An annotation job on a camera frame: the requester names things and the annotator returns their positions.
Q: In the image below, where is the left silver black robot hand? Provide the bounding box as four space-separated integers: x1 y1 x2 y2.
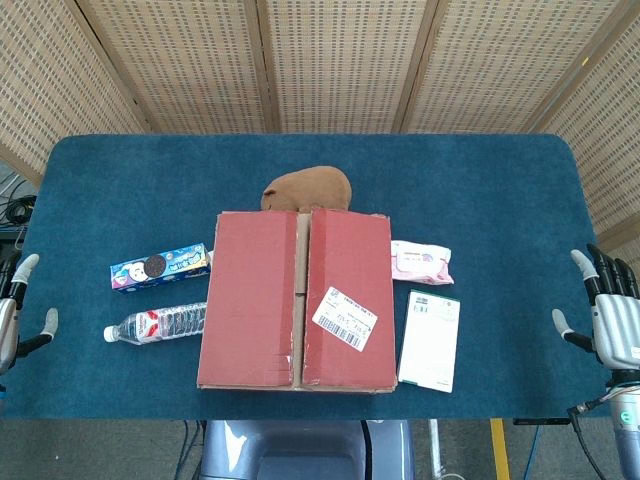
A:
0 253 60 376

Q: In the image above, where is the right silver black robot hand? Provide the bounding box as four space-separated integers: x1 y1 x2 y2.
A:
551 243 640 371

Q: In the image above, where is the white green paper box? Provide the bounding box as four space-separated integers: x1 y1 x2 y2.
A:
396 289 461 394

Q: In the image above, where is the woven wooden folding screen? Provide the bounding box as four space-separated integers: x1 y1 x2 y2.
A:
0 0 640 261

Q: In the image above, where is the blue cookie box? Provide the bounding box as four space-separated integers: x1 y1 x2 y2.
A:
109 243 214 295

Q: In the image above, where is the black floor cable bundle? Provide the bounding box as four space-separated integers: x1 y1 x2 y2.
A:
0 169 39 251

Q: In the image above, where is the red cardboard box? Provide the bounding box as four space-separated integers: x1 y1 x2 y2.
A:
196 207 399 396

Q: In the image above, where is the Oreo cookie package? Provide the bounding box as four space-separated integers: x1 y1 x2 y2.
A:
103 301 209 346

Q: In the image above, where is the pink wet wipes pack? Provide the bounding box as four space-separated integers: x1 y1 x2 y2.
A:
389 239 455 286

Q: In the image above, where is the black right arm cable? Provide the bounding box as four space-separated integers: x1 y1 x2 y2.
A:
566 387 621 480

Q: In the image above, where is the white pole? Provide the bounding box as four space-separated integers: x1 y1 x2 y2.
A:
428 419 444 480

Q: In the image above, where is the brown plush toy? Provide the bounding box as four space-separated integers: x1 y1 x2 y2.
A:
263 167 353 212

